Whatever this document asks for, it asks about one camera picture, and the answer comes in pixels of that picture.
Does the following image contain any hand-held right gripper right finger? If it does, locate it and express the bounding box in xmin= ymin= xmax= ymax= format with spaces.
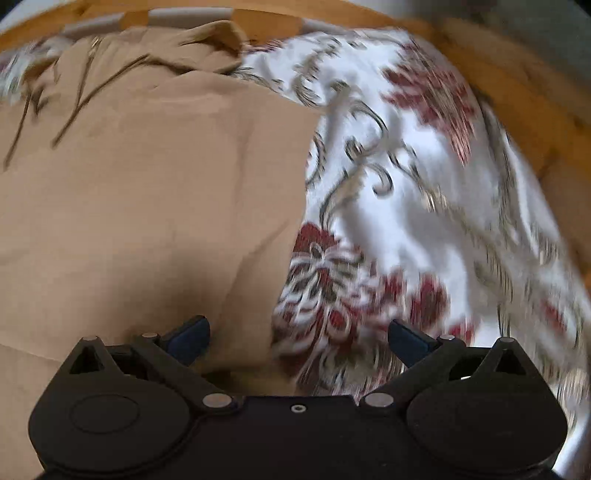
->
xmin=364 ymin=319 xmax=539 ymax=409

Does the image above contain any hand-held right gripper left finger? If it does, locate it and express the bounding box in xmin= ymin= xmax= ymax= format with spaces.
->
xmin=68 ymin=316 xmax=233 ymax=412

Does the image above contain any beige hoodie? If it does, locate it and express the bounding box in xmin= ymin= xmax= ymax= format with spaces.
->
xmin=0 ymin=19 xmax=324 ymax=480

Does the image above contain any white floral bedsheet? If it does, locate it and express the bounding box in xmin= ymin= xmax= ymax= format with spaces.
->
xmin=0 ymin=25 xmax=591 ymax=444

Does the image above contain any wooden bed frame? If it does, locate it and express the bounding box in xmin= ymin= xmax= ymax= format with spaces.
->
xmin=0 ymin=0 xmax=591 ymax=195

